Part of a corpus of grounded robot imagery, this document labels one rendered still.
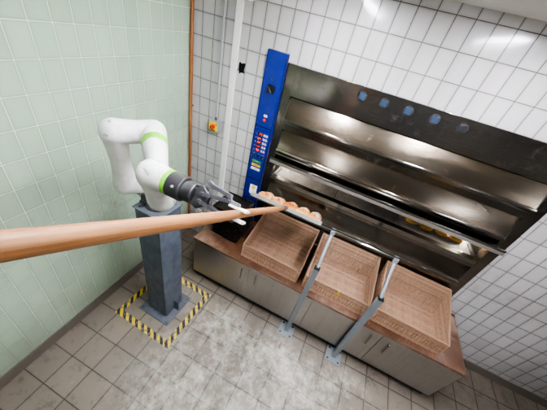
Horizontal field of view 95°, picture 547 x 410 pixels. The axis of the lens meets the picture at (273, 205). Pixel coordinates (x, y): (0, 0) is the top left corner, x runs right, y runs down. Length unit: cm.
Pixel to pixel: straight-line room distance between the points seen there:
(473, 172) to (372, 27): 114
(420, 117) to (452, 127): 20
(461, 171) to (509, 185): 30
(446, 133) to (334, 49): 91
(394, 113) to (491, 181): 78
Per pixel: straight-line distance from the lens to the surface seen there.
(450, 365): 259
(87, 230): 37
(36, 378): 272
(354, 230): 237
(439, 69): 194
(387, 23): 193
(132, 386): 250
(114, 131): 136
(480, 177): 217
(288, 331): 270
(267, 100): 211
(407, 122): 198
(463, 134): 204
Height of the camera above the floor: 235
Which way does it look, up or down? 36 degrees down
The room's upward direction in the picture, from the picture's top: 15 degrees clockwise
